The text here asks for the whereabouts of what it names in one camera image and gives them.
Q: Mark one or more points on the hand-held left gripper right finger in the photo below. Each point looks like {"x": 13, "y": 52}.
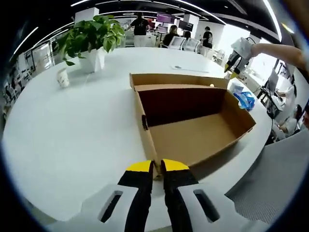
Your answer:
{"x": 178, "y": 193}

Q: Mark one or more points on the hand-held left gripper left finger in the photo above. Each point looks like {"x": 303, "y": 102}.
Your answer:
{"x": 137, "y": 193}

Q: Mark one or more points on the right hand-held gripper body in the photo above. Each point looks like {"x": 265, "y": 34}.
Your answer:
{"x": 241, "y": 48}

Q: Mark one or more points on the blue plastic soft packet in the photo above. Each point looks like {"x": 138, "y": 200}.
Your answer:
{"x": 246, "y": 101}

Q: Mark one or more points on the brown cardboard shoe box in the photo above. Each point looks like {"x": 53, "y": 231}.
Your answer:
{"x": 193, "y": 137}

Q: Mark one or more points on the black desk monitor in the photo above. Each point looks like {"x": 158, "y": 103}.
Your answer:
{"x": 274, "y": 81}

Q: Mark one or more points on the row of white office chairs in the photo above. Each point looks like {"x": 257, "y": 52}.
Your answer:
{"x": 177, "y": 42}

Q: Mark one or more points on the white paper cup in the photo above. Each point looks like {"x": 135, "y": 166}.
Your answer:
{"x": 63, "y": 78}

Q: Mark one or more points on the green plant in white pot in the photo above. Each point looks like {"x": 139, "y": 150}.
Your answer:
{"x": 93, "y": 60}

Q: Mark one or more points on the dark wall screen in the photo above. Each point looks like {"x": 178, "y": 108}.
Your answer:
{"x": 186, "y": 25}

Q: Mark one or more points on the purple wall screen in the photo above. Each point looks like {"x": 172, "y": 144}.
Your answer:
{"x": 165, "y": 18}

